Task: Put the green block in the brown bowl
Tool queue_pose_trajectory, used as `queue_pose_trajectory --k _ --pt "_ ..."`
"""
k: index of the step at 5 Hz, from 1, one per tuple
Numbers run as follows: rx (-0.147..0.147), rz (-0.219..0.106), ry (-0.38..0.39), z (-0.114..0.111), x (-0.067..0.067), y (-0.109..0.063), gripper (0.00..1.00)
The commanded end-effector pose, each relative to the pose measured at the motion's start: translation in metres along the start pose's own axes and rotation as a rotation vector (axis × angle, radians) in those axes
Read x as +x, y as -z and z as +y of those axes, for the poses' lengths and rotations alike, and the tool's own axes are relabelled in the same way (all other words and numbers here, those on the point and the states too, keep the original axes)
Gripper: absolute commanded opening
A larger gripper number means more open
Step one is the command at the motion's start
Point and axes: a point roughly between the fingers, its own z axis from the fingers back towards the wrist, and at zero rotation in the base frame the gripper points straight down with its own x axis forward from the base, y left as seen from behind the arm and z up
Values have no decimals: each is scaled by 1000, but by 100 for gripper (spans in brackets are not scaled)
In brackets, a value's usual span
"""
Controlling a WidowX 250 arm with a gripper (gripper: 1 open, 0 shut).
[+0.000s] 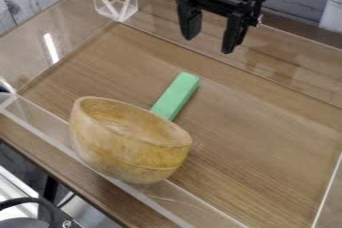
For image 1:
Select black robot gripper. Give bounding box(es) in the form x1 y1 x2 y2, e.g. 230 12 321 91
176 0 267 54

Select green rectangular block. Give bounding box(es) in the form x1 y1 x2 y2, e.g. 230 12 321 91
150 72 200 121

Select brown wooden bowl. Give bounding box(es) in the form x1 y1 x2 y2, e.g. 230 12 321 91
70 96 193 184

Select white cylindrical container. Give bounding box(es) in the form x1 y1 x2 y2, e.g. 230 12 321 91
320 0 342 34

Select black table leg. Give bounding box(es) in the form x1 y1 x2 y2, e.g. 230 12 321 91
43 176 59 203

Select clear acrylic corner bracket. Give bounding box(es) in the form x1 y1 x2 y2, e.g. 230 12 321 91
94 0 140 23

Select clear acrylic tray wall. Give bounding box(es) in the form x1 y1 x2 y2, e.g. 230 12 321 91
0 81 250 228

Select black metal bracket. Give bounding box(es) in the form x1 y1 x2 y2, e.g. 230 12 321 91
49 207 85 228

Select black cable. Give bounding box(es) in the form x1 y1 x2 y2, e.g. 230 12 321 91
0 197 58 228

